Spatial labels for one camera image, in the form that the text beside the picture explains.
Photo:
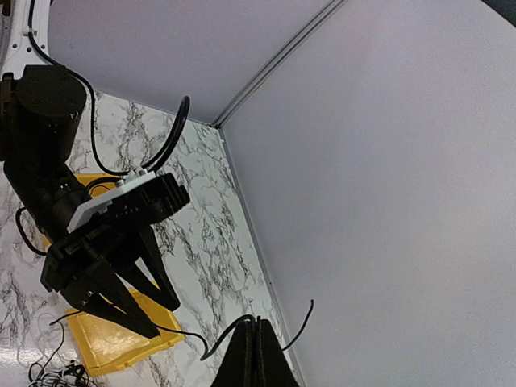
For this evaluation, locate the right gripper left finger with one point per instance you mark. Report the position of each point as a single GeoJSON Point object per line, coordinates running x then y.
{"type": "Point", "coordinates": [239, 365]}

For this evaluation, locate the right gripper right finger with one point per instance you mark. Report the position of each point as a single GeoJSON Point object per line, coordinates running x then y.
{"type": "Point", "coordinates": [272, 368]}

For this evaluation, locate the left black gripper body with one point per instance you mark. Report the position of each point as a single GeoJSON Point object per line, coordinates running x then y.
{"type": "Point", "coordinates": [69, 257]}

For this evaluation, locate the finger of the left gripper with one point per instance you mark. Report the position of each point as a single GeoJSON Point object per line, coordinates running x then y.
{"type": "Point", "coordinates": [148, 273]}
{"type": "Point", "coordinates": [112, 301]}

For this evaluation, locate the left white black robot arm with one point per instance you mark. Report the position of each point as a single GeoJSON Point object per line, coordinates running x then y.
{"type": "Point", "coordinates": [42, 102]}

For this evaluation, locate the left aluminium corner post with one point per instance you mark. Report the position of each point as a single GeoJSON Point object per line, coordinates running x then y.
{"type": "Point", "coordinates": [287, 49]}

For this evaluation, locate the left yellow plastic bin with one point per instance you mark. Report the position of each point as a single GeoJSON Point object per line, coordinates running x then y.
{"type": "Point", "coordinates": [97, 183]}

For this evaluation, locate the right yellow plastic bin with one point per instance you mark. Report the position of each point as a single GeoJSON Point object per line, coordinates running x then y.
{"type": "Point", "coordinates": [106, 347]}

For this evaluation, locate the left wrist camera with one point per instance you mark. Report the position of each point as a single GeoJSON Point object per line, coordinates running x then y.
{"type": "Point", "coordinates": [144, 198]}

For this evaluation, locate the yellow plastic bin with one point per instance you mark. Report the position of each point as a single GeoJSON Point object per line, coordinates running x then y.
{"type": "Point", "coordinates": [106, 347]}
{"type": "Point", "coordinates": [97, 183]}

